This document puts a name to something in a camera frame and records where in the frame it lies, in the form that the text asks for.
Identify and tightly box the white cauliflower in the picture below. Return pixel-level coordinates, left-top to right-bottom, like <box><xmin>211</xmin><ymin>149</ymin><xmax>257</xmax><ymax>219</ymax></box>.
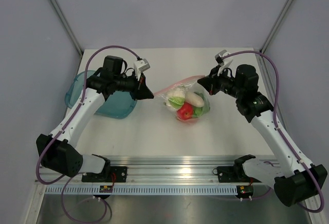
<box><xmin>165</xmin><ymin>86</ymin><xmax>186</xmax><ymax>109</ymax></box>

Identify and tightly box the green lettuce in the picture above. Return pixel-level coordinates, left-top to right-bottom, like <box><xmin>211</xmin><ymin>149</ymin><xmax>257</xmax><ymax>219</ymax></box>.
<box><xmin>192</xmin><ymin>92</ymin><xmax>210</xmax><ymax>118</ymax></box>

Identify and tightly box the white slotted cable duct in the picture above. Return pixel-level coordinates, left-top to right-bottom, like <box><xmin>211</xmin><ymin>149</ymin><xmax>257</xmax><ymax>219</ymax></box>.
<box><xmin>45</xmin><ymin>184</ymin><xmax>237</xmax><ymax>196</ymax></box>

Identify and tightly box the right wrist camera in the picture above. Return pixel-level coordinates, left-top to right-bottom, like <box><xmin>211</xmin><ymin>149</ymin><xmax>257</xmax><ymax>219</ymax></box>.
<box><xmin>215</xmin><ymin>50</ymin><xmax>233</xmax><ymax>75</ymax></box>

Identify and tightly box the white eggplant green stem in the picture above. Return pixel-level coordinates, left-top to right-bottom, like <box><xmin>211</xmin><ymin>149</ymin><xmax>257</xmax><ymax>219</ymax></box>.
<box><xmin>185</xmin><ymin>91</ymin><xmax>205</xmax><ymax>108</ymax></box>

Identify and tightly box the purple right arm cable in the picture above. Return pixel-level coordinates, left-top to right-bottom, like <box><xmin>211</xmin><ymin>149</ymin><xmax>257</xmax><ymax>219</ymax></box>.
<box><xmin>221</xmin><ymin>50</ymin><xmax>325</xmax><ymax>213</ymax></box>

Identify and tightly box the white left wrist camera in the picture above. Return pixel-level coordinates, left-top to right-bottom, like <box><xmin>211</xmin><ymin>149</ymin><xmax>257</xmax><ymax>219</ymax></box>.
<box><xmin>134</xmin><ymin>59</ymin><xmax>150</xmax><ymax>80</ymax></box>

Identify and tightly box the right aluminium corner post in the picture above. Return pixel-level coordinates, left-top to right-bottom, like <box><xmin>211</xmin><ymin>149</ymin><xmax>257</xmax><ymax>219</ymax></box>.
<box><xmin>260</xmin><ymin>0</ymin><xmax>296</xmax><ymax>53</ymax></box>

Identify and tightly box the left aluminium corner post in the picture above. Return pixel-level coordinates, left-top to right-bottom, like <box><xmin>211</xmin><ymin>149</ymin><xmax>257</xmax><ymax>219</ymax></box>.
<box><xmin>48</xmin><ymin>0</ymin><xmax>84</xmax><ymax>58</ymax></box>

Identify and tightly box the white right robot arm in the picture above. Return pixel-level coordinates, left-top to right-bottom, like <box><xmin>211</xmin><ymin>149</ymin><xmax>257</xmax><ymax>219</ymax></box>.
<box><xmin>197</xmin><ymin>64</ymin><xmax>327</xmax><ymax>213</ymax></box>

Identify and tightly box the aluminium frame rail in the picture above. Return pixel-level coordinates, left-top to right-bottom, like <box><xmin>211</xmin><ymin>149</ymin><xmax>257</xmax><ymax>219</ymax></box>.
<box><xmin>34</xmin><ymin>157</ymin><xmax>314</xmax><ymax>185</ymax></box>

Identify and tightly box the red tomato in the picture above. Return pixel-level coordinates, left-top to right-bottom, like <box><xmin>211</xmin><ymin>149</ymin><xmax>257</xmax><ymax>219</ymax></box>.
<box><xmin>176</xmin><ymin>102</ymin><xmax>193</xmax><ymax>120</ymax></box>

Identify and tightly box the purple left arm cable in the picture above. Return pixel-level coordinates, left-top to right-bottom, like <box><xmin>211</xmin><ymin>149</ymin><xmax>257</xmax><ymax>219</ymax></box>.
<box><xmin>35</xmin><ymin>45</ymin><xmax>114</xmax><ymax>221</ymax></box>

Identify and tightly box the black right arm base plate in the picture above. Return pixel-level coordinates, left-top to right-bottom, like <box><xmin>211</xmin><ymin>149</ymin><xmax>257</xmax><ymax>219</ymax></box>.
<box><xmin>212</xmin><ymin>166</ymin><xmax>259</xmax><ymax>184</ymax></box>

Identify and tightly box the clear pink zip top bag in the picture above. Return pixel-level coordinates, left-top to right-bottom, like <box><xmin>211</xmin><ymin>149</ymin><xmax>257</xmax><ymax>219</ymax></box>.
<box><xmin>154</xmin><ymin>75</ymin><xmax>210</xmax><ymax>124</ymax></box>

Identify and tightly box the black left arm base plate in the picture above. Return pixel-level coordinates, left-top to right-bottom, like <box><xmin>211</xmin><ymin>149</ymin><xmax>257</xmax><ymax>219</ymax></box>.
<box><xmin>81</xmin><ymin>166</ymin><xmax>128</xmax><ymax>183</ymax></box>

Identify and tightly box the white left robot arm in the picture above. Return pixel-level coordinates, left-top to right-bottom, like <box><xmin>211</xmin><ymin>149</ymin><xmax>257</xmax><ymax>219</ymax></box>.
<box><xmin>36</xmin><ymin>56</ymin><xmax>154</xmax><ymax>184</ymax></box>

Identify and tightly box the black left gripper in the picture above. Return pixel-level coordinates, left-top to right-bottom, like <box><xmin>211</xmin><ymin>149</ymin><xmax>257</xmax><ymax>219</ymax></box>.
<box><xmin>114</xmin><ymin>70</ymin><xmax>154</xmax><ymax>101</ymax></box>

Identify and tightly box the teal plastic container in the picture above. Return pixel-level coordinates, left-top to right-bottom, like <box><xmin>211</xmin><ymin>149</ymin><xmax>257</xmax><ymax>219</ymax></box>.
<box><xmin>64</xmin><ymin>72</ymin><xmax>137</xmax><ymax>119</ymax></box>

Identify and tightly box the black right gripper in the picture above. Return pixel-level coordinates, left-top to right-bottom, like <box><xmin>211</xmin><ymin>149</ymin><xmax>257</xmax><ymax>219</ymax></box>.
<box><xmin>198</xmin><ymin>65</ymin><xmax>244</xmax><ymax>99</ymax></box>

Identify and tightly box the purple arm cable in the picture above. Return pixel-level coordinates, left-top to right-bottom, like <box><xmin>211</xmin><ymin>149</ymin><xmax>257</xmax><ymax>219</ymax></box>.
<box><xmin>221</xmin><ymin>50</ymin><xmax>325</xmax><ymax>213</ymax></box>
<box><xmin>35</xmin><ymin>45</ymin><xmax>114</xmax><ymax>221</ymax></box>

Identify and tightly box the aluminium corner post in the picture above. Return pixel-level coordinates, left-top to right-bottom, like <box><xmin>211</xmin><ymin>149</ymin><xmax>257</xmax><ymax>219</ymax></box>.
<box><xmin>260</xmin><ymin>0</ymin><xmax>296</xmax><ymax>53</ymax></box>
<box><xmin>48</xmin><ymin>0</ymin><xmax>84</xmax><ymax>58</ymax></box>

